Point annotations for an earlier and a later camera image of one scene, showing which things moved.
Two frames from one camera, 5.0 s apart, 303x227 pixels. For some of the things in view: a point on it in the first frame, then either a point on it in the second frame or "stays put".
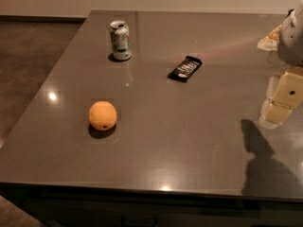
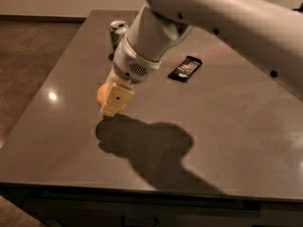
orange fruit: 102,115 to 102,93
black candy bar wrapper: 185,69 stays put
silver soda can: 119,35 stays put
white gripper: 292,43 to 133,64
